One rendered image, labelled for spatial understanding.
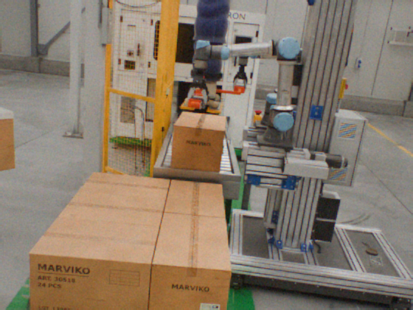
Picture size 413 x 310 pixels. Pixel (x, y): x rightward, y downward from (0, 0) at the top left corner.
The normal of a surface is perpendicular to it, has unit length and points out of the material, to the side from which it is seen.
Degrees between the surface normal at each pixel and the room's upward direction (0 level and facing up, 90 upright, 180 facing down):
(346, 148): 90
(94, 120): 92
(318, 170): 90
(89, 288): 90
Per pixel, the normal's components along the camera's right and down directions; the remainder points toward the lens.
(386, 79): -0.09, 0.28
